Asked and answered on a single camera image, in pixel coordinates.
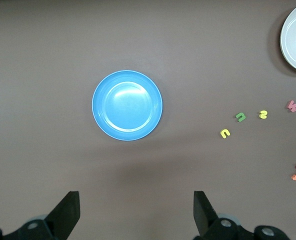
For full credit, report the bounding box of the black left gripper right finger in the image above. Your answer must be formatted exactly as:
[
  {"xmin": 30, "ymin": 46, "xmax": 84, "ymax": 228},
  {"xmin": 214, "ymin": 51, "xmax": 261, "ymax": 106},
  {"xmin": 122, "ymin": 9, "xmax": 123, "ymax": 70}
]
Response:
[{"xmin": 192, "ymin": 191, "xmax": 291, "ymax": 240}]

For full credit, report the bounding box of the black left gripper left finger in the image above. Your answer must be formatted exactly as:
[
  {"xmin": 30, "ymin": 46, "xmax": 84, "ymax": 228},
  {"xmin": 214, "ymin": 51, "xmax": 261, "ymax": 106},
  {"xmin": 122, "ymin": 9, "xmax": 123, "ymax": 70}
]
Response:
[{"xmin": 0, "ymin": 191, "xmax": 81, "ymax": 240}]

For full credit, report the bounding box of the green foam letter n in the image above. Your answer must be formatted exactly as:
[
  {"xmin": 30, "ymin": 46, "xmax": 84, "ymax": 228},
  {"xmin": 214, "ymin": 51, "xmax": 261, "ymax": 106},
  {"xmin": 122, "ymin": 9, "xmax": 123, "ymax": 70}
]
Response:
[{"xmin": 234, "ymin": 112, "xmax": 247, "ymax": 123}]

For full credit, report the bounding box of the blue plate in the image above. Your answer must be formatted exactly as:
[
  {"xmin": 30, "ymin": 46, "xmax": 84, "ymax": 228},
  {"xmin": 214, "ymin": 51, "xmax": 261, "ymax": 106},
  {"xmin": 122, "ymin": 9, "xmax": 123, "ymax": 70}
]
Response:
[{"xmin": 91, "ymin": 69, "xmax": 164, "ymax": 142}]

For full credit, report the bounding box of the pink foam letter w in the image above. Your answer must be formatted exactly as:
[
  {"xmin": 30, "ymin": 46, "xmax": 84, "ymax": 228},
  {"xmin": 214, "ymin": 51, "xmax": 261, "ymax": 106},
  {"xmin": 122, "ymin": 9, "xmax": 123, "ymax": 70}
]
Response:
[{"xmin": 285, "ymin": 99, "xmax": 296, "ymax": 113}]

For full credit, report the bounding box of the brown table cover sheet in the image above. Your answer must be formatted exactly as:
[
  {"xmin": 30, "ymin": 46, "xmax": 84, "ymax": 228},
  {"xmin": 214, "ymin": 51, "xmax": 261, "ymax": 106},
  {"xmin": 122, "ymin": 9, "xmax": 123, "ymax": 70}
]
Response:
[{"xmin": 0, "ymin": 0, "xmax": 296, "ymax": 240}]

